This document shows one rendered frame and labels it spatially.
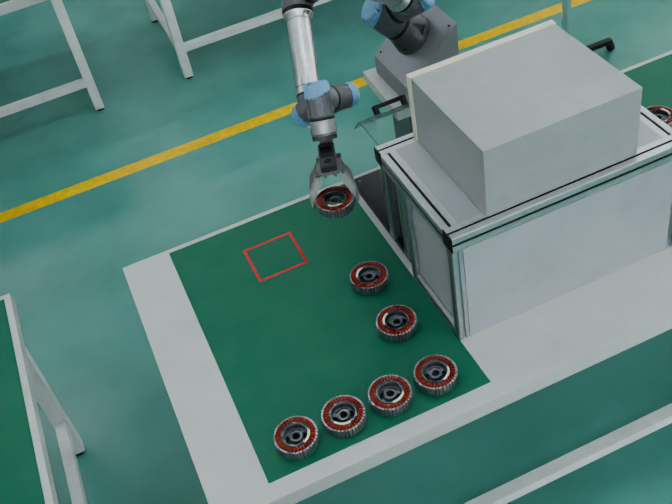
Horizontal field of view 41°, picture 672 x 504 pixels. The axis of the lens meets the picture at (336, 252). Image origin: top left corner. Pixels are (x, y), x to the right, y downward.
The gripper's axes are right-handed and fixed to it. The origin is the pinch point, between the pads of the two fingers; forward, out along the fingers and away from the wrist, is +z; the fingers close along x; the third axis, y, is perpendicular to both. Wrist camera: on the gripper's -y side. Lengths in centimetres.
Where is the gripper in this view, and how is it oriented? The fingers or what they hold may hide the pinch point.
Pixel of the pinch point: (335, 204)
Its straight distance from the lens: 260.3
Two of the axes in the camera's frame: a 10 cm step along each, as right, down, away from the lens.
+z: 1.6, 9.7, 2.0
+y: 0.4, -2.1, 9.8
